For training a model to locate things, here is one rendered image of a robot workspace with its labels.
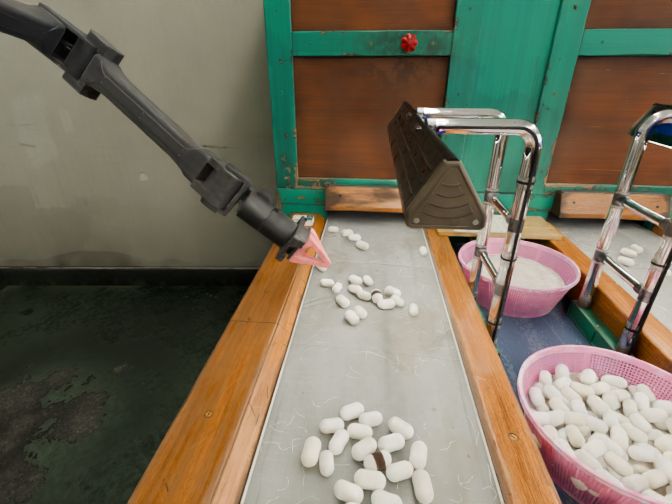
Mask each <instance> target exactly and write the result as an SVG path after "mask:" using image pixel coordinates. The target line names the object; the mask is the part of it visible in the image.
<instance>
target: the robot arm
mask: <svg viewBox="0 0 672 504"><path fill-rule="evenodd" d="M0 32H2V33H5V34H8V35H11V36H13V37H16V38H19V39H22V40H25V41H26V42H27V43H29V44H30V45H31V46H33V47H34V48H35V49H37V50H38V51H39V52H40V53H42V54H43V55H44V56H46V57H47V58H48V59H49V60H51V61H52V62H53V63H55V64H56V65H57V66H59V67H60V68H61V69H62V70H64V71H65V72H64V74H63V75H62V78H63V79H64V80H65V81H66V82H67V83H68V84H69V85H70V86H71V87H72V88H74V89H75V90H76V91H77V92H78V93H79V94H80V95H82V96H85V97H87V98H89V99H92V100H95V101H96V100H97V98H98V97H99V95H100V94H102V95H104V96H105V97H106V98H107V99H108V100H109V101H110V102H111V103H112V104H114V105H115V106H116V107H117V108H118V109H119V110H120V111H121V112H122V113H123V114H124V115H125V116H126V117H128V118H129V119H130V120H131V121H132V122H133V123H134V124H135V125H136V126H137V127H138V128H139V129H140V130H142V131H143V132H144V133H145V134H146V135H147V136H148V137H149V138H150V139H151V140H152V141H153V142H155V143H156V144H157V145H158V146H159V147H160V148H161V149H162V150H163V151H164V152H165V153H166V154H167V155H169V156H170V158H171V159H172V160H173V161H174V162H175V163H176V164H177V166H178V167H179V168H180V170H181V171H182V173H183V175H184V176H185V177H186V178H187V179H188V180H189V181H190V182H191V185H190V186H191V187H192V188H193V189H194V190H195V191H196V192H197V193H199V194H200V195H201V196H202V197H201V199H200V201H201V203H202V204H203V205H205V206H206V207H207V208H208V209H210V210H211V211H213V212H214V213H216V212H219V213H220V214H222V215H223V216H224V217H225V216H226V215H227V214H228V213H229V212H230V211H231V209H232V208H233V207H234V206H235V205H236V204H237V203H239V208H238V209H237V210H236V212H237V214H236V216H238V217H239V218H240V219H242V220H243V221H245V222H246V223H247V224H249V225H250V226H251V227H253V228H254V229H255V230H257V231H258V232H260V233H261V234H262V235H264V236H265V237H266V238H268V239H269V240H271V241H272V242H273V243H275V244H276V245H277V246H279V247H280V248H279V250H278V252H277V254H276V256H275V259H276V260H278V261H279V262H282V260H283V259H284V258H285V257H286V255H285V254H286V253H287V254H288V255H287V257H286V259H287V260H289V261H290V262H293V263H300V264H308V265H314V266H318V267H323V268H328V267H329V266H330V265H331V261H330V259H329V257H328V256H327V254H326V252H325V250H324V248H323V246H322V244H321V242H320V240H319V238H318V236H317V234H316V232H315V230H314V229H312V228H311V227H310V226H309V227H308V228H305V227H304V225H305V223H306V221H307V220H308V219H307V218H306V217H304V216H302V217H301V218H300V219H299V220H298V222H297V223H296V222H295V221H293V220H292V219H291V218H289V217H288V216H287V215H285V214H284V213H283V212H281V211H280V210H279V209H277V208H275V209H274V210H273V208H274V207H275V199H274V196H273V195H272V194H271V193H270V192H269V191H268V190H265V189H257V188H256V187H255V186H253V185H252V184H251V183H252V182H253V180H251V179H250V178H249V177H248V176H246V175H245V174H244V173H242V172H241V171H240V170H239V169H237V168H236V167H235V166H233V165H232V164H230V163H227V162H225V161H224V160H222V159H221V158H220V157H219V156H218V155H217V154H216V153H214V152H212V151H210V150H208V149H206V148H204V147H203V146H201V145H200V144H199V143H198V142H196V141H195V140H194V139H193V138H192V137H191V136H190V135H188V134H187V133H186V132H185V131H184V130H183V129H182V128H181V127H180V126H179V125H177V124H176V123H175V122H174V121H173V120H172V119H171V118H170V117H169V116H168V115H166V114H165V113H164V112H163V111H162V110H161V109H160V108H159V107H158V106H157V105H155V104H154V103H153V102H152V101H151V100H150V99H149V98H148V97H147V96H146V95H144V94H143V93H142V92H141V91H140V90H139V89H138V88H137V87H136V86H135V85H133V84H132V83H131V81H130V80H129V79H128V78H127V77H126V75H125V74H124V73H123V71H122V69H121V67H120V66H119V64H120V62H121V61H122V59H123V58H124V55H123V54H122V53H121V52H120V51H119V50H118V49H116V48H115V47H114V46H113V45H112V44H111V43H110V42H109V41H107V40H106V39H105V38H104V37H103V36H101V35H100V34H98V33H97V32H95V31H93V30H92V29H90V31H89V33H88V34H85V33H84V32H83V31H81V30H80V29H78V28H77V27H76V26H74V25H73V24H72V23H70V22H69V21H68V20H66V19H65V18H63V17H62V16H61V15H59V14H58V13H57V12H55V11H54V10H53V9H51V8H50V7H48V6H47V5H45V4H43V3H41V2H39V4H38V6H37V5H28V4H25V3H21V2H19V1H16V0H0ZM71 45H72V46H71ZM67 47H69V48H70V49H68V48H67ZM244 183H245V184H244ZM243 184H244V186H243ZM242 186H243V187H242ZM241 187H242V188H241ZM240 188H241V190H240ZM239 190H240V191H239ZM238 191H239V192H238ZM237 192H238V194H237ZM236 194H237V195H236ZM235 195H236V196H235ZM234 196H235V197H234ZM233 198H234V199H233ZM232 199H233V200H232ZM231 200H232V201H231ZM230 201H231V203H230ZM229 203H230V204H229ZM228 204H229V205H228ZM227 205H228V207H227ZM309 247H312V248H313V249H314V250H315V251H316V252H317V254H318V255H319V256H320V257H321V259H322V260H323V261H322V260H320V259H317V258H315V257H313V256H311V255H309V254H307V253H305V250H306V249H307V248H309Z"/></svg>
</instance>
